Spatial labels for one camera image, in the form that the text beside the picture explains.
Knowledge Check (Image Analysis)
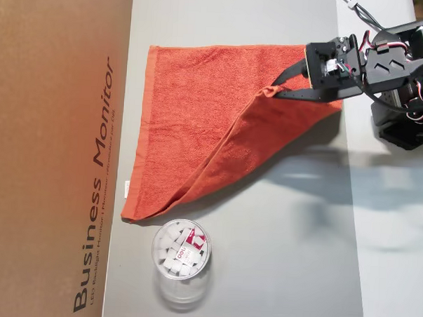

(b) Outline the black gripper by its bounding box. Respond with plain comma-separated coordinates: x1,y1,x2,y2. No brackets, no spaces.
271,31,368,103

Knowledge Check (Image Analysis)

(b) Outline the orange terry towel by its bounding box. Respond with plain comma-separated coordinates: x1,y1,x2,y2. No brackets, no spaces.
119,37,346,232

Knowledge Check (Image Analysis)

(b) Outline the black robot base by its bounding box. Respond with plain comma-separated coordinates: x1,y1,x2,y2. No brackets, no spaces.
368,98,423,151

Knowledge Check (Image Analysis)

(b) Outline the red white paper label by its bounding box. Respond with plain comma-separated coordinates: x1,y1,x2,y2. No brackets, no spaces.
173,227,209,265

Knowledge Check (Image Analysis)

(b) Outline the grey table mat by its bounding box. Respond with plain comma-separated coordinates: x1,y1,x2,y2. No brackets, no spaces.
102,0,379,317

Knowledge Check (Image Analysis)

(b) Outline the clear plastic jar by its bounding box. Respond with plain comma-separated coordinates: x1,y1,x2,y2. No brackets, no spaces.
147,217,217,313

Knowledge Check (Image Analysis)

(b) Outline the brown cardboard monitor box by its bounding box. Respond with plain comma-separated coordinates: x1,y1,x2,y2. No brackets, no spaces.
0,0,135,317

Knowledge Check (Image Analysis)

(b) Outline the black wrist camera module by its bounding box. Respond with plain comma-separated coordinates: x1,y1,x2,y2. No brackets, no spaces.
303,39,348,90

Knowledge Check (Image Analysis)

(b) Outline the black cable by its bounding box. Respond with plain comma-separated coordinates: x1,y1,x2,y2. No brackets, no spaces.
338,0,391,32

